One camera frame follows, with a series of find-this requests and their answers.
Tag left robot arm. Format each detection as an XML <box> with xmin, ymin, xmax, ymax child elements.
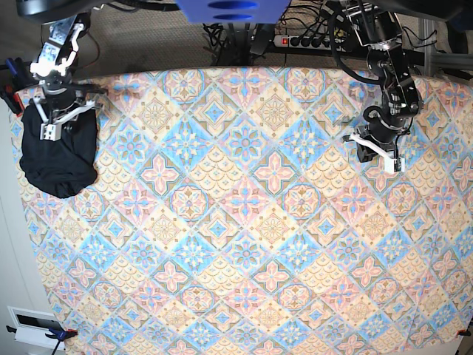
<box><xmin>326</xmin><ymin>1</ymin><xmax>423</xmax><ymax>174</ymax></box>

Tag white floor outlet box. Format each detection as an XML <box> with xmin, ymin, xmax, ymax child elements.
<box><xmin>6</xmin><ymin>306</ymin><xmax>62</xmax><ymax>351</ymax></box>

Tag blue clamp bottom left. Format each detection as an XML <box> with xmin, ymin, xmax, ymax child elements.
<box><xmin>6</xmin><ymin>325</ymin><xmax>78</xmax><ymax>354</ymax></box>

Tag aluminium frame post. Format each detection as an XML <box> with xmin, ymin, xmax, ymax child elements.
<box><xmin>417</xmin><ymin>20</ymin><xmax>473</xmax><ymax>81</ymax></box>

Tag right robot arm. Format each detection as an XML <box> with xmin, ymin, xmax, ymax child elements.
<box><xmin>16</xmin><ymin>0</ymin><xmax>107</xmax><ymax>141</ymax></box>

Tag black t-shirt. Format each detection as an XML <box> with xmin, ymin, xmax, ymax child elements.
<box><xmin>19</xmin><ymin>105</ymin><xmax>98</xmax><ymax>199</ymax></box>

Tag orange clamp bottom right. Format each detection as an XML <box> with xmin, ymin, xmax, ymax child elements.
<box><xmin>457</xmin><ymin>329</ymin><xmax>472</xmax><ymax>337</ymax></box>

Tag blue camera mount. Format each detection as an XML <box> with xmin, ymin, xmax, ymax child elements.
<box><xmin>175</xmin><ymin>0</ymin><xmax>290</xmax><ymax>24</ymax></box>

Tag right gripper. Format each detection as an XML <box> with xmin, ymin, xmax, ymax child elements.
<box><xmin>32</xmin><ymin>81</ymin><xmax>107</xmax><ymax>141</ymax></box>

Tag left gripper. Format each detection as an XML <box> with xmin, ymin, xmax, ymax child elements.
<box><xmin>342</xmin><ymin>118</ymin><xmax>410</xmax><ymax>174</ymax></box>

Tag blue clamp top left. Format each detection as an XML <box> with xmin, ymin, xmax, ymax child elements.
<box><xmin>1</xmin><ymin>57</ymin><xmax>34</xmax><ymax>86</ymax></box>

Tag white power strip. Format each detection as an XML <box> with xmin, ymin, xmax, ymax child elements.
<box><xmin>273</xmin><ymin>35</ymin><xmax>330</xmax><ymax>50</ymax></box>

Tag patterned tablecloth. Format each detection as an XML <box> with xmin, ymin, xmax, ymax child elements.
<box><xmin>17</xmin><ymin>68</ymin><xmax>472</xmax><ymax>354</ymax></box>

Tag blue clamp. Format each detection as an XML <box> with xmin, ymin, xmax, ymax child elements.
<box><xmin>6</xmin><ymin>325</ymin><xmax>78</xmax><ymax>354</ymax></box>
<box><xmin>1</xmin><ymin>57</ymin><xmax>34</xmax><ymax>86</ymax></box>

